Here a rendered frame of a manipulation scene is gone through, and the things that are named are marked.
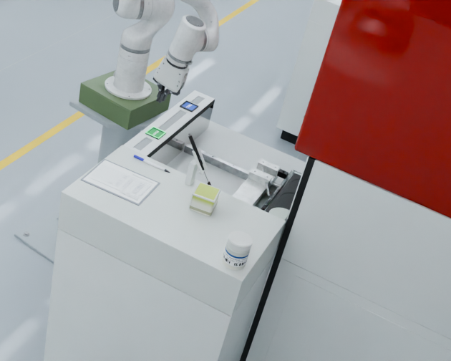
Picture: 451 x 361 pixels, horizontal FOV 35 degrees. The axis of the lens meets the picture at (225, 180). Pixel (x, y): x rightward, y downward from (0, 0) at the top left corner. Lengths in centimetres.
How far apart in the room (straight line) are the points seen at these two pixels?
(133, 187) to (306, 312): 73
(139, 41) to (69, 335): 112
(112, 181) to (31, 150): 183
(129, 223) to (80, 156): 197
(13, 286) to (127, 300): 105
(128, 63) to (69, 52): 233
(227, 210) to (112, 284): 43
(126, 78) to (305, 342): 121
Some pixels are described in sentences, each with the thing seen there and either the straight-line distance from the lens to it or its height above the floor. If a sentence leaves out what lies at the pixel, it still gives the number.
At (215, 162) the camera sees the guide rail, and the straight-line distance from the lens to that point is 275.
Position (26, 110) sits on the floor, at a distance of 447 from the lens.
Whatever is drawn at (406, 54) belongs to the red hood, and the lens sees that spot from 200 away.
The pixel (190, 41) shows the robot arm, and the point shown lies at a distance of 237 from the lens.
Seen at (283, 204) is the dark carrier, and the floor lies 90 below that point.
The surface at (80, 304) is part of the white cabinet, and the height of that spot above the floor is 55.
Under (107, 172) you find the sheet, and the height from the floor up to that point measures 97.
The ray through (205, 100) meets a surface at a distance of 289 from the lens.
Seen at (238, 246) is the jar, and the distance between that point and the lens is 205.
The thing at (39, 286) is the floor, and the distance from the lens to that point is 332.
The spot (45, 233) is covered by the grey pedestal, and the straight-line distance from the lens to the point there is 356.
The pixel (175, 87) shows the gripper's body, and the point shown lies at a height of 118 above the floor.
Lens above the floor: 235
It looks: 35 degrees down
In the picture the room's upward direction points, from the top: 15 degrees clockwise
